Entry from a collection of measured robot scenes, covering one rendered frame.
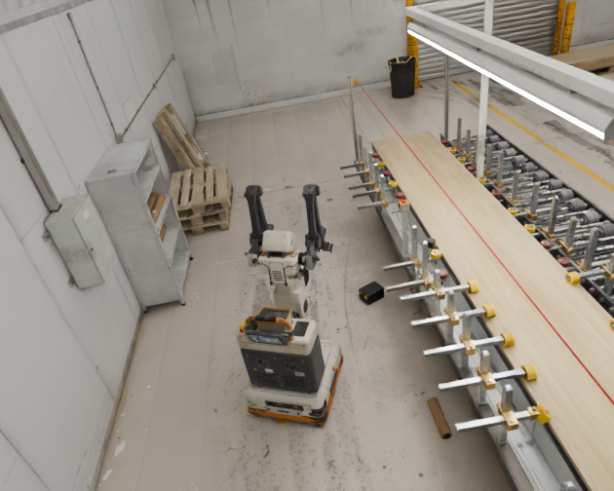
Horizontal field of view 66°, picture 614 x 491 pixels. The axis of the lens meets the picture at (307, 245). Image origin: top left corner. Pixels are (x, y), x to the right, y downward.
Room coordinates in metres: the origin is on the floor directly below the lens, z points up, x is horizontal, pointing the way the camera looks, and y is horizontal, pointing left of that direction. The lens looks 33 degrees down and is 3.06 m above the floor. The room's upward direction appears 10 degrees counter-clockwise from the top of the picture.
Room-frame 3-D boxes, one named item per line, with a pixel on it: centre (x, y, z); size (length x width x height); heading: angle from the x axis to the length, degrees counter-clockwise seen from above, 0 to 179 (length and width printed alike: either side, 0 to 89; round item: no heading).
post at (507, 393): (1.41, -0.82, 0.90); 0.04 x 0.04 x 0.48; 1
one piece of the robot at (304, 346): (2.50, 0.31, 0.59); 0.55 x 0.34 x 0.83; 68
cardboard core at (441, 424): (2.07, -0.72, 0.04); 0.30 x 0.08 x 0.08; 1
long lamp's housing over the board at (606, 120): (2.68, -1.14, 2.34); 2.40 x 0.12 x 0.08; 1
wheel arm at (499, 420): (1.37, -0.74, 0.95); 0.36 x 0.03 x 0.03; 91
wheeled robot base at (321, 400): (2.58, 0.27, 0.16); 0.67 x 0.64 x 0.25; 158
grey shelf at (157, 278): (4.40, 1.61, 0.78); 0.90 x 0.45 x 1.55; 1
